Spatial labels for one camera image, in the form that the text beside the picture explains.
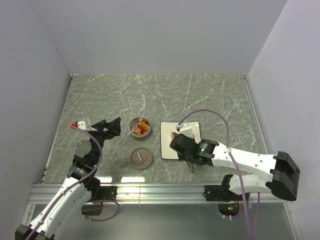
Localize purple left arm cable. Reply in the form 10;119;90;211
18;126;120;240

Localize aluminium table edge rail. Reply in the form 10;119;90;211
26;182;293;204

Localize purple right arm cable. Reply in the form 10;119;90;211
177;109;261;240

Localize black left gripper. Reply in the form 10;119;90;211
86;117;120;164

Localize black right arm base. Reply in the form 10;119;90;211
202;174;243;203

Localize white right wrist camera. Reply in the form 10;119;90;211
176;122;194;139

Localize beige round lid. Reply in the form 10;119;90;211
130;147;154;170

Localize beige round container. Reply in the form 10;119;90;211
129;117;152;140

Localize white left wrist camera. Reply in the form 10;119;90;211
71;117;97;132

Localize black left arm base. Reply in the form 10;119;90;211
81;185;120;217

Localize orange chicken drumstick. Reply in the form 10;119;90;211
171;132;178;138

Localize small pork belly piece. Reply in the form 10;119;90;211
134;126;144;135

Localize white rectangular plate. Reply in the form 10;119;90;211
160;121;202;160

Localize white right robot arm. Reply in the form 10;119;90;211
170;134;301;202

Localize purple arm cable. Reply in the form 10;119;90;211
177;109;261;240
18;126;120;240

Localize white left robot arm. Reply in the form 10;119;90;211
14;117;121;240

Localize orange sweet potato slice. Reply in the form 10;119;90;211
140;121;149;129

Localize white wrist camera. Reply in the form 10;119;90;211
71;117;97;132
176;122;194;139

